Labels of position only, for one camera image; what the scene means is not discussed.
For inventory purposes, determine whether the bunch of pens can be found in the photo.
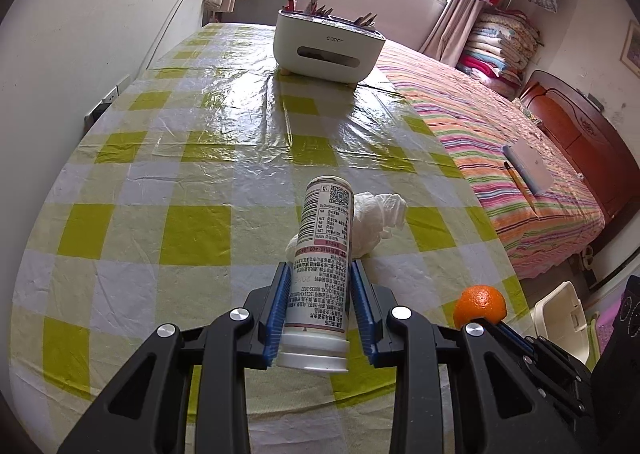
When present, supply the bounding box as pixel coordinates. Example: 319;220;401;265
282;0;378;29

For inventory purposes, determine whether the partly peeled orange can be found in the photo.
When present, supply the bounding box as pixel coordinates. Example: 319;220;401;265
453;285;507;329

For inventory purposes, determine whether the stack of folded quilts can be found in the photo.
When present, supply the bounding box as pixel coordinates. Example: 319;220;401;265
456;8;542;97

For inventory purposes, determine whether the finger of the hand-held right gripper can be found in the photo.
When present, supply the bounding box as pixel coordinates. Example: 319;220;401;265
480;316;536;355

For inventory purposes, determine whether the wooden headboard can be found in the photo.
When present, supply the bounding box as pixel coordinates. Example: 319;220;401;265
517;70;640;219

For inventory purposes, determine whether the yellow checkered plastic tablecloth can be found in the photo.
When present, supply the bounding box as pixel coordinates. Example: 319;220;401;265
10;22;526;454

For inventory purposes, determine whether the thin brown pen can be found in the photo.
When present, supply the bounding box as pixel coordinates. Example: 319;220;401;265
504;161;536;215

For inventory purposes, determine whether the black device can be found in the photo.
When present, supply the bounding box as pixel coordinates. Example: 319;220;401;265
592;274;640;385

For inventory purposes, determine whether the white plastic bin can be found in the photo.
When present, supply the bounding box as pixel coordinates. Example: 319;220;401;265
532;280;587;360

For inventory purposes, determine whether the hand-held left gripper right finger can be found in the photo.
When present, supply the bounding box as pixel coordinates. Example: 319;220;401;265
348;259;593;454

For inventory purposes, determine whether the wall socket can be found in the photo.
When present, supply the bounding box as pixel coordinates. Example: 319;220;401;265
84;75;132;127

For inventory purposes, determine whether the crumpled white tissue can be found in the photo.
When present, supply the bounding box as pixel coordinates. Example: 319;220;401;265
285;191;407;262

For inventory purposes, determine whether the bed with striped sheet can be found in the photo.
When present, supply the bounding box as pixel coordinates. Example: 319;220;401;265
372;41;608;279

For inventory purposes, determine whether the white tissue box organiser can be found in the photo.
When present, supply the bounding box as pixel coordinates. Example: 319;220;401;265
272;10;388;83

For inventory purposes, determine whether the framed picture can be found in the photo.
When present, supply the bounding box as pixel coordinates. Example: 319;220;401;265
620;20;640;75

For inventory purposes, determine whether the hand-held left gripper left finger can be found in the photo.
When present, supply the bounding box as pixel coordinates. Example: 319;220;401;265
57;261;293;454

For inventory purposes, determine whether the white labelled bottle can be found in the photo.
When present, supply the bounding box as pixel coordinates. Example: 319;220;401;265
276;175;356;374

